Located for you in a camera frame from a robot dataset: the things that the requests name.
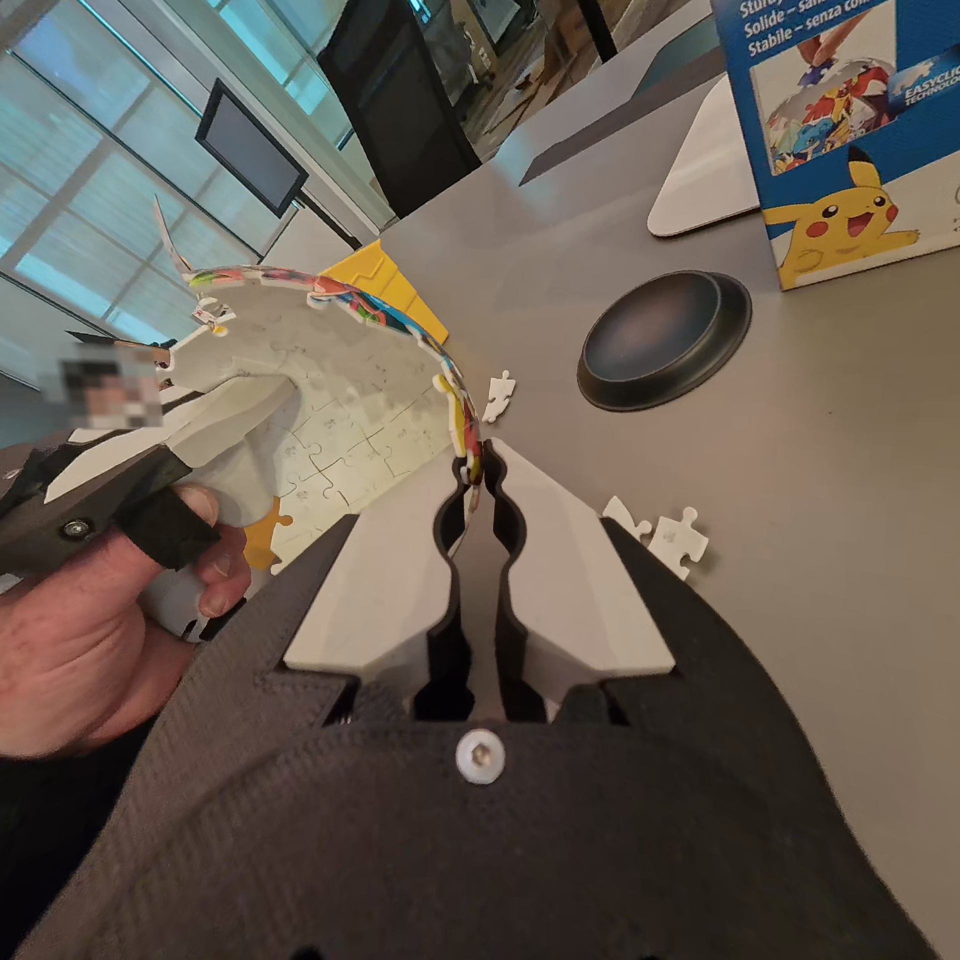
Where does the person's left hand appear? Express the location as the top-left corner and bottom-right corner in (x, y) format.
(0, 483), (254, 760)

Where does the yellow plastic bin stack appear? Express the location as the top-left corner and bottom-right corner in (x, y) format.
(243, 240), (451, 571)

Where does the white-backed puzzle piece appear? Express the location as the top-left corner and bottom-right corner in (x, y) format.
(602, 495), (654, 541)
(648, 507), (710, 580)
(480, 369), (517, 425)

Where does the blue puzzle box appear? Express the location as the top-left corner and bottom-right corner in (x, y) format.
(708, 0), (960, 292)

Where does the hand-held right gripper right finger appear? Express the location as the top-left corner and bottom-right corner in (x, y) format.
(485, 437), (678, 720)

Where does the large glass window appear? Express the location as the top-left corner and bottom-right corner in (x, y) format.
(0, 0), (391, 391)

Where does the white rounded object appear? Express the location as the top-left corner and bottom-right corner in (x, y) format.
(646, 71), (762, 240)

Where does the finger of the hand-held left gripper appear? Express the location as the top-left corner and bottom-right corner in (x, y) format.
(69, 426), (175, 453)
(45, 373), (299, 505)

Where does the white device on stand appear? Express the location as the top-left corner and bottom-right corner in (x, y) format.
(153, 193), (196, 282)

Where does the black screen on stand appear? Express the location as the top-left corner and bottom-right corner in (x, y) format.
(195, 78), (361, 249)

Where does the colourful puzzle ball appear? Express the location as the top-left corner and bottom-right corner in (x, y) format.
(159, 264), (486, 577)

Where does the black round stand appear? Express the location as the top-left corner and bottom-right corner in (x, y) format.
(576, 270), (753, 412)

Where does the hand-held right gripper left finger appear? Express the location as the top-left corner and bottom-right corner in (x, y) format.
(282, 457), (474, 719)

